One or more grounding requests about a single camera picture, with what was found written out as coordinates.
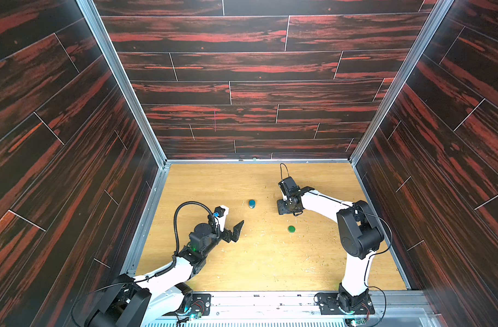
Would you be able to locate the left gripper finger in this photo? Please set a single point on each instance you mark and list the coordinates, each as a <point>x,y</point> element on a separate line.
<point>237,229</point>
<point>231,236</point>

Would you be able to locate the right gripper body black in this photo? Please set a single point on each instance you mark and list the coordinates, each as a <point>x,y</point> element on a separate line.
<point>286,204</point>

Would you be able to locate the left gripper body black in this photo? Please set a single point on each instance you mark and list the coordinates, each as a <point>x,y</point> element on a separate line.
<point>215,238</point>

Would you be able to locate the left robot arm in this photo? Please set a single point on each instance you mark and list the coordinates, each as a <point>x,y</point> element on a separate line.
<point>136,301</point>

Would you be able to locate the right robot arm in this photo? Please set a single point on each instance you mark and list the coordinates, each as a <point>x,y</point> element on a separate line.
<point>360,234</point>

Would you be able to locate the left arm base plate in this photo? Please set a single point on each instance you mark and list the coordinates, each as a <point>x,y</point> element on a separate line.
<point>193,305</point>

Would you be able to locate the front aluminium rail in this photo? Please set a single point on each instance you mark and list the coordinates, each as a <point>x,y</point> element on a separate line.
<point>393,308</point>

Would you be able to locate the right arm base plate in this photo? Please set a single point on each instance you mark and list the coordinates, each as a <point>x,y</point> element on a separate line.
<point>334,303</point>

